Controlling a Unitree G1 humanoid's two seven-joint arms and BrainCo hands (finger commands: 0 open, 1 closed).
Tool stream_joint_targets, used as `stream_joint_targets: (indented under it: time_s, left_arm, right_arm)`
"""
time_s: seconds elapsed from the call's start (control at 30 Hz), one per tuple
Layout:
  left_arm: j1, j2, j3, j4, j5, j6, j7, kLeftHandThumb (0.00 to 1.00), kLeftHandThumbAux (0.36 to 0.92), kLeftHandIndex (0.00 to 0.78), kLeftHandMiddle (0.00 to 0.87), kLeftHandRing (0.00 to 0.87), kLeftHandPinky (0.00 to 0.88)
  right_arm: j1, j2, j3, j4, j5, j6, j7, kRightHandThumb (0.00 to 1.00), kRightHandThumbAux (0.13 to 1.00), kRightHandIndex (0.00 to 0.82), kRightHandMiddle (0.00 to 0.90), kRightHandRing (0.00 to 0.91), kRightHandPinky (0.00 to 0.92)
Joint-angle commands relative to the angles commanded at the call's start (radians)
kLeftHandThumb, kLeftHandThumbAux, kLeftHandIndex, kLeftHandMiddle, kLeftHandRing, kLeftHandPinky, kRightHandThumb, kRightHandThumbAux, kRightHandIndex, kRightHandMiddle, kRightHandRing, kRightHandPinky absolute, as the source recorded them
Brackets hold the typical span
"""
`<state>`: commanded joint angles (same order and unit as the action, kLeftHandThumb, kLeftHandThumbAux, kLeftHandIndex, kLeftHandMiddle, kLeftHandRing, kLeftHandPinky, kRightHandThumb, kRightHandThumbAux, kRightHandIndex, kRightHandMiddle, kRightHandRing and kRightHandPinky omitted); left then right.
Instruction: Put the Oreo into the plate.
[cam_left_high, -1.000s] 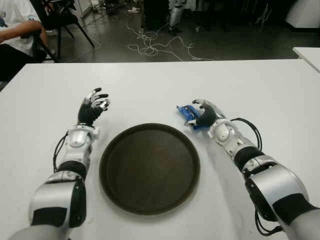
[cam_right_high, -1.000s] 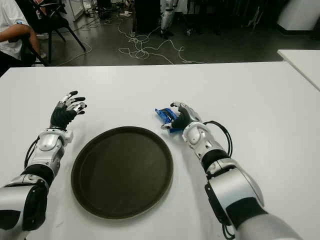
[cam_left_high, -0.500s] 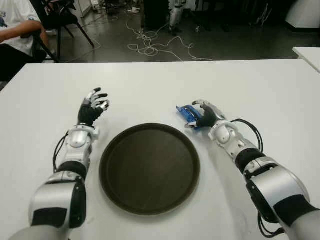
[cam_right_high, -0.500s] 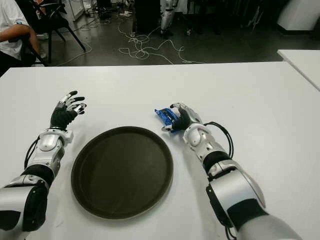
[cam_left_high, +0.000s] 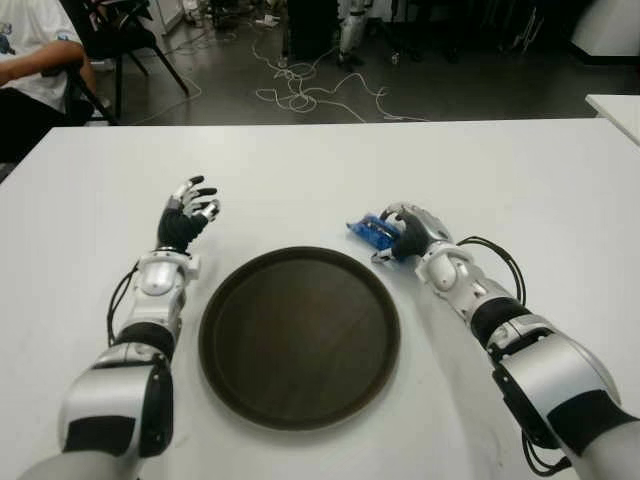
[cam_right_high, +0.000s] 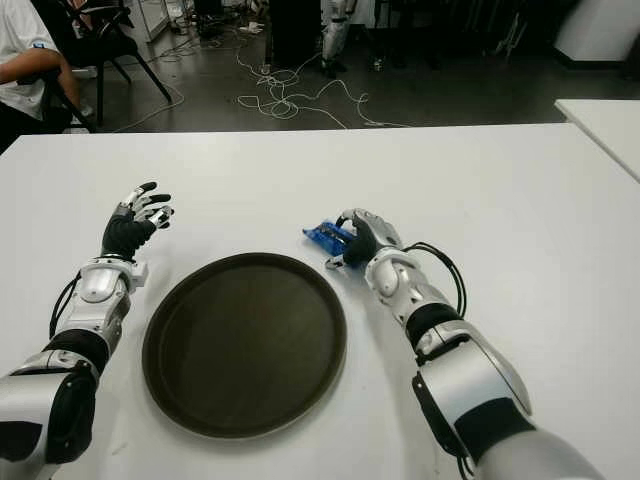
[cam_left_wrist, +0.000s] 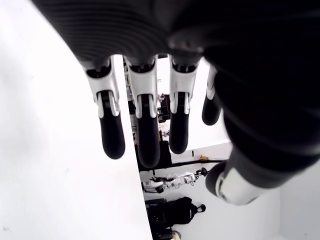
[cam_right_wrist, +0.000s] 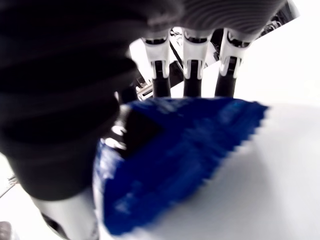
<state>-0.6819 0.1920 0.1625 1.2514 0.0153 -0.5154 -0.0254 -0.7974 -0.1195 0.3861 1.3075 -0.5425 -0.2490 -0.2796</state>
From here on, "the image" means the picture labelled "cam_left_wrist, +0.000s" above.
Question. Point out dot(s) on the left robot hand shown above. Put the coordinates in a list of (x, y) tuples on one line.
[(225, 50)]

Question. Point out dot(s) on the small yellow object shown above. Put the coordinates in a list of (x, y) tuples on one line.
[(203, 157)]

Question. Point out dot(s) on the white humanoid robot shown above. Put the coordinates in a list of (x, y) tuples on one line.
[(175, 181)]

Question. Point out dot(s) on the black backpack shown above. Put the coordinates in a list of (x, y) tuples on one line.
[(180, 212)]

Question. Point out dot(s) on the beige shoe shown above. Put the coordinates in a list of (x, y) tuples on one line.
[(176, 235)]

